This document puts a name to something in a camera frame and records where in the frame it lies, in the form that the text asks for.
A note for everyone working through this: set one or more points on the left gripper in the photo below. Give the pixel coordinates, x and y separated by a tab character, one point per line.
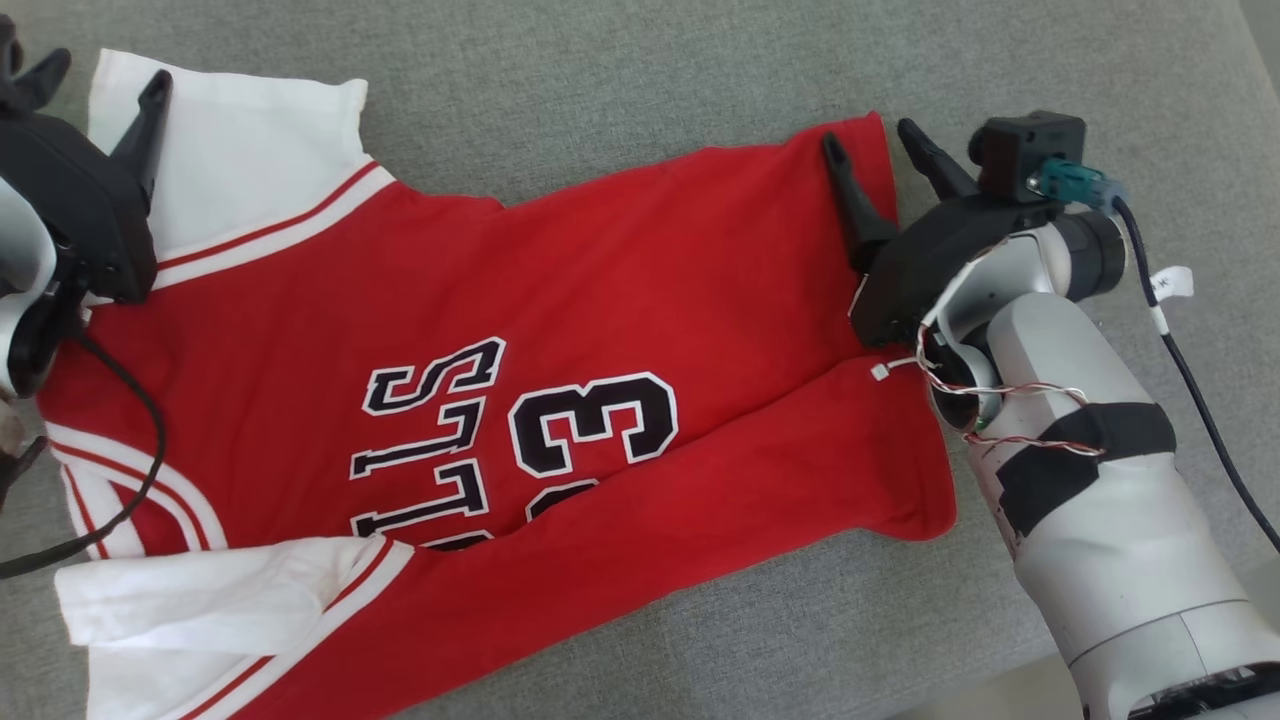
90	220

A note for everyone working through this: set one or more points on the red Bulls jersey white sleeves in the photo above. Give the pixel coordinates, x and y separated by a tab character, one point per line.
600	300

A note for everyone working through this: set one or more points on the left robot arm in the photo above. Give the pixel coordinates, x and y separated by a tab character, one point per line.
20	260

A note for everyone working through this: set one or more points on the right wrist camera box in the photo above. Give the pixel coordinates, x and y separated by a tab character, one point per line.
1025	150

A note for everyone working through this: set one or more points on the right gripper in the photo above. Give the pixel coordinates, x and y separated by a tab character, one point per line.
930	260

